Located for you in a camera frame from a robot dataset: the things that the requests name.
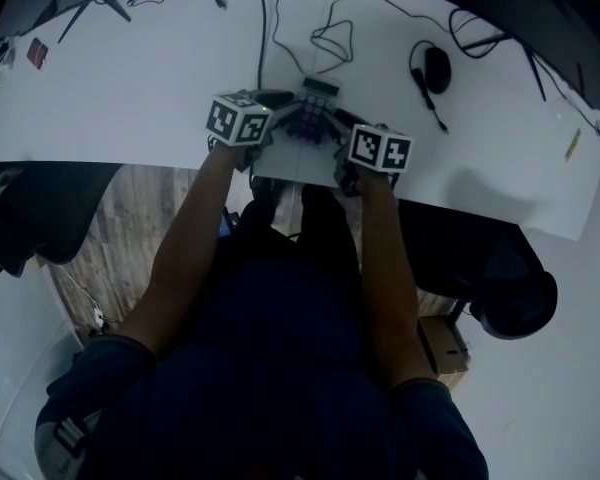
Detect person's right forearm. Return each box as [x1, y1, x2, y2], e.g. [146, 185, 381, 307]
[351, 170, 440, 390]

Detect grey shoulder strap with buckle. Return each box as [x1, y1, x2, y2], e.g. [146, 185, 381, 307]
[34, 409, 102, 480]

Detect black computer mouse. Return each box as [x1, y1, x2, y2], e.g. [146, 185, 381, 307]
[423, 46, 453, 95]

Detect brown cardboard box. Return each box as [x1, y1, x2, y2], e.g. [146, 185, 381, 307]
[416, 314, 470, 377]

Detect person's left forearm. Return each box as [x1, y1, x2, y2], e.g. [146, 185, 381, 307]
[116, 145, 252, 358]

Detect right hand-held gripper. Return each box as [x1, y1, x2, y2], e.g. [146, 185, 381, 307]
[326, 109, 414, 195]

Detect thin black looped cable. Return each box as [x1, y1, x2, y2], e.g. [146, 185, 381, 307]
[310, 0, 512, 76]

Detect person's dark blue shirt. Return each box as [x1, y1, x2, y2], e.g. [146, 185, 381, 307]
[33, 257, 490, 480]

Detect person's dark trousers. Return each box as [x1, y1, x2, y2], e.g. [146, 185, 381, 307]
[236, 179, 362, 290]

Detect grey calculator with dark keys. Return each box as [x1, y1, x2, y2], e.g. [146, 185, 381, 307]
[284, 76, 343, 145]

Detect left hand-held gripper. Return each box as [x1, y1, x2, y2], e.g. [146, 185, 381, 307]
[204, 89, 303, 172]

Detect long black power cable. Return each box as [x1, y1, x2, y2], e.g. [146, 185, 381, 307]
[256, 0, 273, 87]

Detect black coiled monitor cable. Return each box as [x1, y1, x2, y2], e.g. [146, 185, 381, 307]
[448, 8, 512, 60]

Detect black office chair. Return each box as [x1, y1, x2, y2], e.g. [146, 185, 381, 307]
[396, 199, 559, 341]
[0, 162, 125, 280]

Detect yellow pen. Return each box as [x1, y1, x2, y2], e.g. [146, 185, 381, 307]
[564, 128, 582, 162]

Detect black table leg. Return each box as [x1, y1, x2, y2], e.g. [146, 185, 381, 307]
[449, 297, 469, 326]

